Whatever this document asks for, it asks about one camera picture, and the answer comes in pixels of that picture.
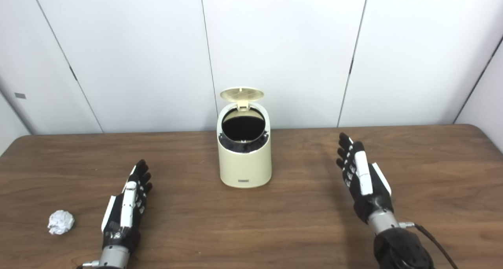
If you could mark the cream-colored bin body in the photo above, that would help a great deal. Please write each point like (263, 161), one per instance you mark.
(245, 168)

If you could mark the white and black right hand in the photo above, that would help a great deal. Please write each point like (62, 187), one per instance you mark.
(371, 202)

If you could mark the black bin liner bag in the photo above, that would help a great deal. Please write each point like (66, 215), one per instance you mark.
(243, 129)

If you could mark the white paper ball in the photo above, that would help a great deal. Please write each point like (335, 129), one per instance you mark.
(61, 222)

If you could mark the round cream bin lid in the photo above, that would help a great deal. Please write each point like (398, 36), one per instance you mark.
(241, 93)

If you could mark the white and black left hand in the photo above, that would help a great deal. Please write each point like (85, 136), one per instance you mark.
(118, 229)

